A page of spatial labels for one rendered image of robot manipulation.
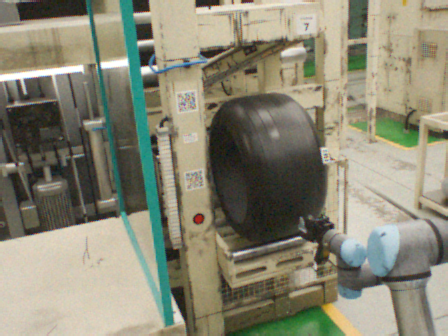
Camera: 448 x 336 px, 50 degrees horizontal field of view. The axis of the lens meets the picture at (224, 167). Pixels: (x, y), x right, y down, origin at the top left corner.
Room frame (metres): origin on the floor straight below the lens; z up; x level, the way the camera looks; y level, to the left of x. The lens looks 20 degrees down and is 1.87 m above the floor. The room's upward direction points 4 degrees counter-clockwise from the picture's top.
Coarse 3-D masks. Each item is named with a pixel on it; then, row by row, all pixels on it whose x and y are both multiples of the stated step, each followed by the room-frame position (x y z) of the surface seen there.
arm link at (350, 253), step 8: (336, 240) 1.32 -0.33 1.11; (344, 240) 1.30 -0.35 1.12; (352, 240) 1.29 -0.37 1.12; (336, 248) 1.30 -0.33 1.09; (344, 248) 1.27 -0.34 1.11; (352, 248) 1.25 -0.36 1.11; (360, 248) 1.26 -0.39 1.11; (336, 256) 1.30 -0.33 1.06; (344, 256) 1.26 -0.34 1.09; (352, 256) 1.24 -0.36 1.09; (360, 256) 1.25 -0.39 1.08; (344, 264) 1.27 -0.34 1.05; (352, 264) 1.24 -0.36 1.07; (360, 264) 1.25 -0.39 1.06
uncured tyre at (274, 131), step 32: (256, 96) 1.82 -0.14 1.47; (288, 96) 1.81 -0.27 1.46; (224, 128) 2.03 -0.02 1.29; (256, 128) 1.62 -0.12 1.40; (288, 128) 1.63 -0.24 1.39; (224, 160) 2.05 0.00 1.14; (256, 160) 1.56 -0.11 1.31; (288, 160) 1.56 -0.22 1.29; (320, 160) 1.60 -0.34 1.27; (224, 192) 1.97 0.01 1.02; (256, 192) 1.53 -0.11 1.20; (288, 192) 1.53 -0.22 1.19; (320, 192) 1.58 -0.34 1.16; (256, 224) 1.56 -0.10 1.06; (288, 224) 1.57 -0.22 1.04
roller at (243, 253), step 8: (272, 240) 1.68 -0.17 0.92; (280, 240) 1.67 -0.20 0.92; (288, 240) 1.68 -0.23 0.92; (296, 240) 1.68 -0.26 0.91; (304, 240) 1.69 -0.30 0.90; (240, 248) 1.63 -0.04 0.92; (248, 248) 1.63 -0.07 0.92; (256, 248) 1.63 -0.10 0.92; (264, 248) 1.64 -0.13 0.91; (272, 248) 1.65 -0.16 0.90; (280, 248) 1.66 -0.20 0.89; (240, 256) 1.61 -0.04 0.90; (248, 256) 1.62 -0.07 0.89
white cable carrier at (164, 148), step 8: (160, 128) 1.62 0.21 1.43; (168, 128) 1.64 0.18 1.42; (160, 136) 1.61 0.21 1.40; (160, 144) 1.66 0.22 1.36; (168, 144) 1.63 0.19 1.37; (160, 152) 1.65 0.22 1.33; (168, 152) 1.62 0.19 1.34; (160, 160) 1.66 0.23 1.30; (168, 160) 1.62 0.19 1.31; (168, 168) 1.62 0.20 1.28; (168, 176) 1.62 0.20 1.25; (168, 184) 1.62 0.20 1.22; (168, 192) 1.62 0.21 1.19; (168, 200) 1.62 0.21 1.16; (176, 200) 1.62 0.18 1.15; (168, 208) 1.62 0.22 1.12; (176, 208) 1.62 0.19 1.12; (168, 216) 1.64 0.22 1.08; (176, 216) 1.62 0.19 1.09; (168, 224) 1.65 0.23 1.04; (176, 224) 1.62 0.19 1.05; (176, 232) 1.62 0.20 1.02; (176, 240) 1.62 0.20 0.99; (176, 248) 1.62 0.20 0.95
